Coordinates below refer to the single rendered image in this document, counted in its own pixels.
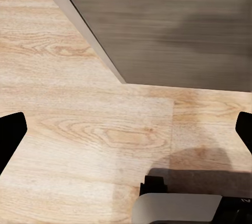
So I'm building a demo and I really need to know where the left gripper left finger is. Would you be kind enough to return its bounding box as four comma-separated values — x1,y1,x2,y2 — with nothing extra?
0,112,27,175

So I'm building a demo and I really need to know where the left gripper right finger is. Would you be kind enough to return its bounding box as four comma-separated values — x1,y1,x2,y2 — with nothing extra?
235,111,252,154

